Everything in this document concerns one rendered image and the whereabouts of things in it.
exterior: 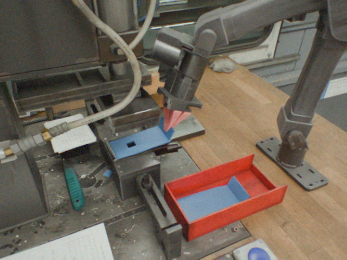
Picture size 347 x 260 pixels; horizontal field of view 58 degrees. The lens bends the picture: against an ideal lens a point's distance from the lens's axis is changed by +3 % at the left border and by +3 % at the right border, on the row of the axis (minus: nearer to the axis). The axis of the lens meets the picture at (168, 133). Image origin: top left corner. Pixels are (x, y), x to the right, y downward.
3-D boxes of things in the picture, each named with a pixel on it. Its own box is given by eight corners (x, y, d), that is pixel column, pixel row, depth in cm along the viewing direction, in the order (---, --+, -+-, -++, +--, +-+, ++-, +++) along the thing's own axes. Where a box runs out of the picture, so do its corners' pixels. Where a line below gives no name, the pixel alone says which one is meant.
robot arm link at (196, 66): (171, 75, 68) (182, 44, 65) (172, 69, 73) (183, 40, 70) (199, 85, 68) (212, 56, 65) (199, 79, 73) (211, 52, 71)
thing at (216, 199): (249, 205, 71) (251, 196, 69) (188, 225, 66) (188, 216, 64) (232, 183, 76) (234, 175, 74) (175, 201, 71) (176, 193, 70)
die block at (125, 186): (161, 187, 75) (160, 166, 71) (122, 201, 72) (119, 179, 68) (134, 141, 90) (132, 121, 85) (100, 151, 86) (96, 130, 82)
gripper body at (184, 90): (154, 92, 73) (165, 64, 70) (188, 99, 78) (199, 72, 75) (166, 105, 68) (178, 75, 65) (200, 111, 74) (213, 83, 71)
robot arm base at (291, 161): (316, 169, 70) (340, 160, 72) (259, 122, 84) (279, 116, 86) (307, 193, 74) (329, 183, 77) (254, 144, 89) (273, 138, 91)
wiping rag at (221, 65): (218, 78, 124) (244, 69, 127) (219, 72, 122) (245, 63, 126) (201, 65, 134) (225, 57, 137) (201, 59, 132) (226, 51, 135)
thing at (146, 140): (175, 139, 75) (175, 130, 73) (116, 160, 71) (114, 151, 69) (164, 124, 80) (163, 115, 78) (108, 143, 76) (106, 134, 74)
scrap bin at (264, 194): (282, 202, 72) (288, 184, 68) (187, 242, 64) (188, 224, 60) (250, 169, 81) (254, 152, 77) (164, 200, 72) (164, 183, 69)
